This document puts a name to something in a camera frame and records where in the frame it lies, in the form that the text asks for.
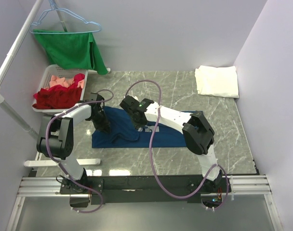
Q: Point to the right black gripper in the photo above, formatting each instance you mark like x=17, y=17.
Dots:
x=138, y=125

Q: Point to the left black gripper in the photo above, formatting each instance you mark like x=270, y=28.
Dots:
x=105, y=125

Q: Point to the blue mickey t shirt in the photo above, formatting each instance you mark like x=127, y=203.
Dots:
x=124, y=135

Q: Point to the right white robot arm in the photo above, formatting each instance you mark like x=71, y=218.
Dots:
x=196, y=130

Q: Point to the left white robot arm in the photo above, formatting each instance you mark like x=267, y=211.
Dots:
x=56, y=138

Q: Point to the white rack foot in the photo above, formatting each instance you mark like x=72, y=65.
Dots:
x=51, y=163

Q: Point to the dark red garment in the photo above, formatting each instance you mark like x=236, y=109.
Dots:
x=57, y=97

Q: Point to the magenta garment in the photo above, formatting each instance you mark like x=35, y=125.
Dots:
x=79, y=78

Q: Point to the pink garment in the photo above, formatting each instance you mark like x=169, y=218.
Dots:
x=64, y=82

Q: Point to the white plastic laundry basket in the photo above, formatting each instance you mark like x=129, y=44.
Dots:
x=60, y=72

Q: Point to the green hanging cloth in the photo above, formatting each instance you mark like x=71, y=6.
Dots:
x=71, y=51

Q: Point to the folded white t shirt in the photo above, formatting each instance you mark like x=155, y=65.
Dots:
x=217, y=81

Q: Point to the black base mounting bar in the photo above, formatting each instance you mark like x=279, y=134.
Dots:
x=139, y=189

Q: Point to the white clothes rack pole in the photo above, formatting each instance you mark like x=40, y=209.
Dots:
x=22, y=63

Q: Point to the light blue wire hanger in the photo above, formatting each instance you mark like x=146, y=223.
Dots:
x=63, y=14

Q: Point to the aluminium rail frame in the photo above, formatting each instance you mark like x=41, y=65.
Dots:
x=49, y=187

